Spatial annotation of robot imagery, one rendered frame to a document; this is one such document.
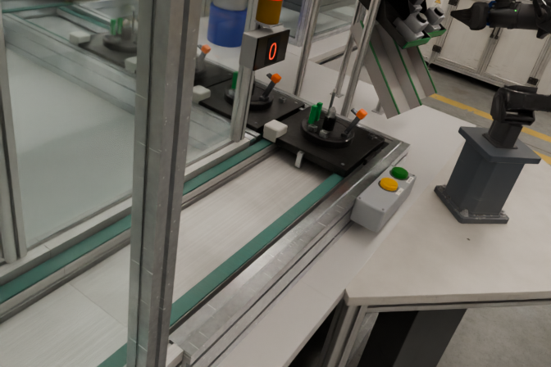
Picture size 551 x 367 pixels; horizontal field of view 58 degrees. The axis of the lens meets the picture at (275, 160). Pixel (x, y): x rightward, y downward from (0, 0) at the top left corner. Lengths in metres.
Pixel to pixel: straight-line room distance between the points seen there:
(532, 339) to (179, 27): 2.33
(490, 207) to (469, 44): 4.04
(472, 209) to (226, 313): 0.76
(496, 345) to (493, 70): 3.41
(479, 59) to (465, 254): 4.19
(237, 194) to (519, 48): 4.39
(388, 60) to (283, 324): 0.91
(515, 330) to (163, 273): 2.17
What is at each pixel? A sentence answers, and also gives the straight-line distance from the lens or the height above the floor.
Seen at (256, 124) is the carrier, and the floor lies 0.97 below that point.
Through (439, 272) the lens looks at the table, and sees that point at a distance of 1.16.
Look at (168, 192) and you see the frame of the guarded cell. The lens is 0.42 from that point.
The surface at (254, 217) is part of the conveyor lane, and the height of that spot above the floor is 0.92.
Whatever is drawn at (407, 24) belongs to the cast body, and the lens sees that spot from 1.42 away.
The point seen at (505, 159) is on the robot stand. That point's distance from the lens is 1.28.
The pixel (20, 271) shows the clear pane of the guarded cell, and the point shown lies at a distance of 0.37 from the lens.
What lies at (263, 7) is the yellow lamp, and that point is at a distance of 1.06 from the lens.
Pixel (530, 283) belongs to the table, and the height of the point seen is 0.86.
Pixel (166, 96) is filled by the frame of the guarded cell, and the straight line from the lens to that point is 0.36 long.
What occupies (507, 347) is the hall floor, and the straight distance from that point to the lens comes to 2.43.
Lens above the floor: 1.55
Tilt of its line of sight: 31 degrees down
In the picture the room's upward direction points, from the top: 12 degrees clockwise
